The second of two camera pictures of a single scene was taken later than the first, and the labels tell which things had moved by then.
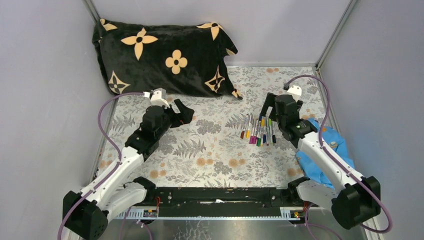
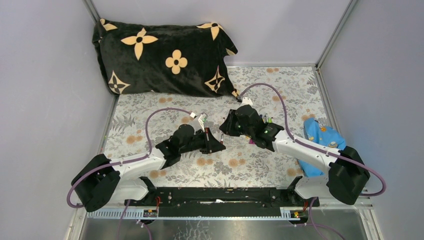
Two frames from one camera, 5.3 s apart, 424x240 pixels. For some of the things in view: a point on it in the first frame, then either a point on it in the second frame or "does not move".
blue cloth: [332, 139] does not move
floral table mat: [252, 142] does not move
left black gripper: [185, 116] to [212, 146]
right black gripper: [269, 102] to [227, 126]
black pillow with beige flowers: [181, 58] does not move
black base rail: [282, 198] does not move
